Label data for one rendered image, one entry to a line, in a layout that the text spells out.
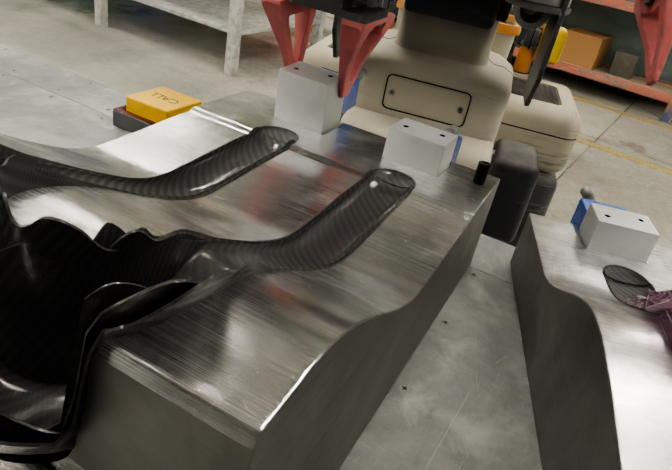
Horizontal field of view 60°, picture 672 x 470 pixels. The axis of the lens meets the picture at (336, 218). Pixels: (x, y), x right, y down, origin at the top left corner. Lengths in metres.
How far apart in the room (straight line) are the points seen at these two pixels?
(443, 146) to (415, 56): 0.40
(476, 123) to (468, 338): 0.45
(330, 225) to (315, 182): 0.05
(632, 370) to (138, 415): 0.24
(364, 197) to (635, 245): 0.23
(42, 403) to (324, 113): 0.33
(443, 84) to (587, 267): 0.41
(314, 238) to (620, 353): 0.19
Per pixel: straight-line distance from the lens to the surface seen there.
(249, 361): 0.20
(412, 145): 0.48
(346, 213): 0.41
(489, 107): 0.85
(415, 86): 0.85
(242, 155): 0.47
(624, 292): 0.50
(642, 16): 0.56
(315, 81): 0.51
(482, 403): 0.42
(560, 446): 0.38
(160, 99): 0.70
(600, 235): 0.53
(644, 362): 0.35
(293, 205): 0.40
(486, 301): 0.51
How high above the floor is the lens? 1.08
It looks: 29 degrees down
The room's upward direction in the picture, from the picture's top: 12 degrees clockwise
